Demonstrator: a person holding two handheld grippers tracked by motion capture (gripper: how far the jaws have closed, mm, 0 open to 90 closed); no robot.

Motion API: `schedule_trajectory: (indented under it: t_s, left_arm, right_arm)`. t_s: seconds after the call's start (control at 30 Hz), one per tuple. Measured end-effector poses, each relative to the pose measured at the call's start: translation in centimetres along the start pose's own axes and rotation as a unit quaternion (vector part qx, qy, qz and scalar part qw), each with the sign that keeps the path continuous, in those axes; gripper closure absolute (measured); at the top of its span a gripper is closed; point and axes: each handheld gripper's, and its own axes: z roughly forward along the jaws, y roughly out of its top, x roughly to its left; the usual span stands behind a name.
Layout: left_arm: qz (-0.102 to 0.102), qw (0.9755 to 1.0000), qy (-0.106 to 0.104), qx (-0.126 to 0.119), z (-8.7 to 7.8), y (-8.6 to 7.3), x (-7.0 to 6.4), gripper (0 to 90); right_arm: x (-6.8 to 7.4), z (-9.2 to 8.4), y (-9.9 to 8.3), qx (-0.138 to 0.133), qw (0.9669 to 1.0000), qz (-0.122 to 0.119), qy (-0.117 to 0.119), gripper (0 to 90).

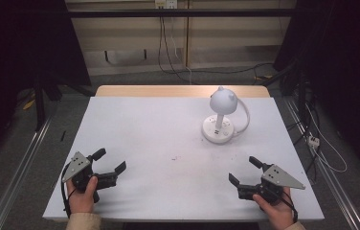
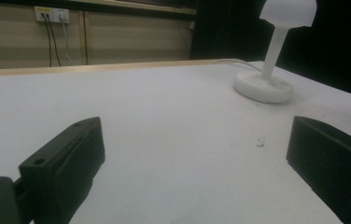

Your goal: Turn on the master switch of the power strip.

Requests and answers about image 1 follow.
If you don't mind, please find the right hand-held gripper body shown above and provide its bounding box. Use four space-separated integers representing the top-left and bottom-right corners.
236 163 306 205

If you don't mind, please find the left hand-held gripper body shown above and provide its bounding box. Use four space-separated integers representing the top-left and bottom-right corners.
61 150 119 204

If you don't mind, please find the white round-base desk lamp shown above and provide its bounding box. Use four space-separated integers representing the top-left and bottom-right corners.
201 85 252 145

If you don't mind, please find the person's left hand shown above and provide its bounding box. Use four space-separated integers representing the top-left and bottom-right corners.
66 175 100 215

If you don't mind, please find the person's right hand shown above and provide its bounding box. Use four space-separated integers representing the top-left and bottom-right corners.
252 187 296 230

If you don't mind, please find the white table cover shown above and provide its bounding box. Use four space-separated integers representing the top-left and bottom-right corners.
41 96 326 222

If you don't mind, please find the white floor power strip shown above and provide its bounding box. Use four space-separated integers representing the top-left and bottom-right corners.
307 134 321 149

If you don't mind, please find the black metal stand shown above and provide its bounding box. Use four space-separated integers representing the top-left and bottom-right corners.
33 75 96 132

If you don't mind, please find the wooden table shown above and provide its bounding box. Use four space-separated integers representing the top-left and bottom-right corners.
94 84 271 99

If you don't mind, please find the black curtain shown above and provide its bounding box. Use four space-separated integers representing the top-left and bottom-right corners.
273 0 360 185
0 0 92 161

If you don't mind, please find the black horizontal metal bar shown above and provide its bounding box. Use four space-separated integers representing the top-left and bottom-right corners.
67 8 301 18

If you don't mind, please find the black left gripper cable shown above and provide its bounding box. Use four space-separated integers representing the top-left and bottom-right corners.
60 162 78 219

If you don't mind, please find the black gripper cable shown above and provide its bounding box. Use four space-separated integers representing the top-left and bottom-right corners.
60 162 78 219
273 189 299 224

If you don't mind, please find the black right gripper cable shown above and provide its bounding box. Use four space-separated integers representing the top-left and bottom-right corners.
273 189 299 224

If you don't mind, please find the aluminium floor rail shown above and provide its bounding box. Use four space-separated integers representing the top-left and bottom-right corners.
282 97 360 230
0 114 54 230

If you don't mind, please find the white floor cable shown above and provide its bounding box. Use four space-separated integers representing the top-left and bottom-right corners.
304 103 349 174

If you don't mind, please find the bundle of black floor cables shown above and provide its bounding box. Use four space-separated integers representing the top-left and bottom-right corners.
278 71 321 173

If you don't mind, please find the black hanging cable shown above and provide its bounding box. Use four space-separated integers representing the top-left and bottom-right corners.
157 16 275 85

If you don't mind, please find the white hanging cable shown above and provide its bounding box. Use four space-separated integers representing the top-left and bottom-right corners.
169 16 193 85

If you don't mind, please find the white wall socket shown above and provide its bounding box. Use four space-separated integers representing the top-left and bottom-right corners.
154 0 179 10

